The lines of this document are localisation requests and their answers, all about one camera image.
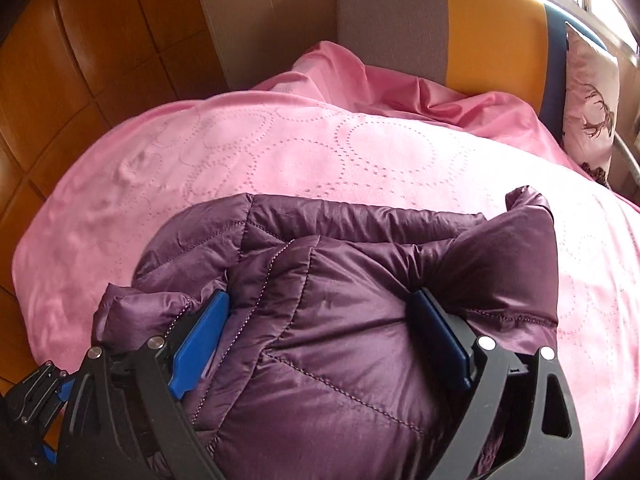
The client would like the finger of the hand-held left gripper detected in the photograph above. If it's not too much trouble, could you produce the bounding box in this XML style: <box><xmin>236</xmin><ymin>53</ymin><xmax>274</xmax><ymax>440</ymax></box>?
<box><xmin>7</xmin><ymin>360</ymin><xmax>77</xmax><ymax>423</ymax></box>
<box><xmin>20</xmin><ymin>435</ymin><xmax>60</xmax><ymax>480</ymax></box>

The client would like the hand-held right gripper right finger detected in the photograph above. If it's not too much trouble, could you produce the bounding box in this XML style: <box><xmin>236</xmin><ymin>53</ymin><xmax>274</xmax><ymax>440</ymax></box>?
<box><xmin>411</xmin><ymin>290</ymin><xmax>588</xmax><ymax>480</ymax></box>

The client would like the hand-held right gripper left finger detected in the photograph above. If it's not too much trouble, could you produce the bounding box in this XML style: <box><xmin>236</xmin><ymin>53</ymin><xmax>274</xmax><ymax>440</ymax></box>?
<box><xmin>52</xmin><ymin>290</ymin><xmax>232</xmax><ymax>480</ymax></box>

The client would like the purple quilted down jacket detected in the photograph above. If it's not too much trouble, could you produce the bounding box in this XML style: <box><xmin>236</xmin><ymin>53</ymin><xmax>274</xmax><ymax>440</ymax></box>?
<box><xmin>92</xmin><ymin>186</ymin><xmax>560</xmax><ymax>480</ymax></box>

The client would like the pink embossed blanket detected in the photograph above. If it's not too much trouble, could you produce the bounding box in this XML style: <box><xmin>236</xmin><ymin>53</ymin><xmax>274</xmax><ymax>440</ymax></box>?
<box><xmin>15</xmin><ymin>92</ymin><xmax>640</xmax><ymax>480</ymax></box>

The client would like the deer print pillow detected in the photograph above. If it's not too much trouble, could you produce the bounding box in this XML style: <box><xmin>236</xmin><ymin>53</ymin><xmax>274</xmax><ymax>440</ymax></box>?
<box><xmin>562</xmin><ymin>21</ymin><xmax>622</xmax><ymax>188</ymax></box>

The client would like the grey yellow blue headboard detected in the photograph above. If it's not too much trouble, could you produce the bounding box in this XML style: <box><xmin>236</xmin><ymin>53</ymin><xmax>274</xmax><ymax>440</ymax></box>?
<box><xmin>332</xmin><ymin>0</ymin><xmax>621</xmax><ymax>141</ymax></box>

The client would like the grey curved chair frame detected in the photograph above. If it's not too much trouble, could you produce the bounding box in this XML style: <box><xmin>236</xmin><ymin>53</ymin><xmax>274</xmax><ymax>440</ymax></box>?
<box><xmin>614</xmin><ymin>130</ymin><xmax>640</xmax><ymax>186</ymax></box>

